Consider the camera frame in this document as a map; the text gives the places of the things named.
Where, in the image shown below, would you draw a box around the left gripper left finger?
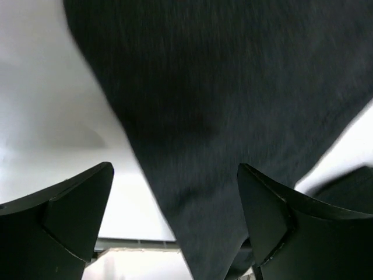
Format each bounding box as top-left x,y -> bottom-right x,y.
1,162 -> 114,280

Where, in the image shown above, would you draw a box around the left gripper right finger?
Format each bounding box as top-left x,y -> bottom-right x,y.
237,164 -> 372,279

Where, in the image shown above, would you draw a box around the black trousers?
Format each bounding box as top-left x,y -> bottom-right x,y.
64,1 -> 372,279

